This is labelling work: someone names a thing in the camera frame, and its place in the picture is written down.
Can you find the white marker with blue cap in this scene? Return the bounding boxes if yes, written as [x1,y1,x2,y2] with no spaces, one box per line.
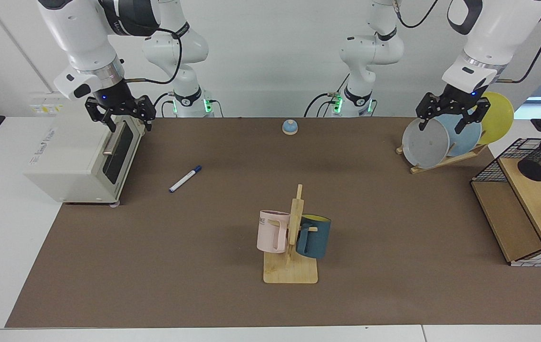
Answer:
[169,165,203,193]

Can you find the light blue plate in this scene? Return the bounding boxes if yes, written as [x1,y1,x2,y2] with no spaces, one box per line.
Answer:
[437,114,483,158]

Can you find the grey plate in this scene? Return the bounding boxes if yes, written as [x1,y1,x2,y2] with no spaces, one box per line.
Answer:
[402,117,450,170]

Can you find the yellow plate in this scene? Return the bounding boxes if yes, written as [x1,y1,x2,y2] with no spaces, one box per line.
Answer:
[473,92,515,145]

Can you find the wooden plate rack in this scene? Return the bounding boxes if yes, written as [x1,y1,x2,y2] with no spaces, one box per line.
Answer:
[396,142,488,174]

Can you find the pale toaster oven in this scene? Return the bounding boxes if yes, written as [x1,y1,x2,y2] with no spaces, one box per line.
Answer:
[23,112,146,206]

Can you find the white socket box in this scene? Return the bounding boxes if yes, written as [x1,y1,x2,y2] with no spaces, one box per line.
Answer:
[29,93,67,117]

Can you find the brown table cloth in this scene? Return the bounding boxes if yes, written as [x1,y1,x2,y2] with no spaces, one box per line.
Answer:
[5,117,541,328]

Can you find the teal cup with yellow inside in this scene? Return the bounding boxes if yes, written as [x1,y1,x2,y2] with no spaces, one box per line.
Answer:
[296,214,332,260]

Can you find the pink cup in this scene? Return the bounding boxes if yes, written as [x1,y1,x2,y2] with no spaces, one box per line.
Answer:
[257,210,291,254]

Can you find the wooden cup stand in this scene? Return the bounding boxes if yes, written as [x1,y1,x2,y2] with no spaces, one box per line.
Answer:
[263,184,319,285]

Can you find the black base cable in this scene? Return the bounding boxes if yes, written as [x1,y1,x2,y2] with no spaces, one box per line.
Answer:
[153,92,177,118]
[304,74,350,118]

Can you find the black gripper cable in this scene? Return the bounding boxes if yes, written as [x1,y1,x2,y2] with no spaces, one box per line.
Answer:
[495,5,541,84]
[125,28,184,85]

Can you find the wire basket with wooden floor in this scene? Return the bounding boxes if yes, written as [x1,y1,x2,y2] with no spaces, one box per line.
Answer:
[471,138,541,267]

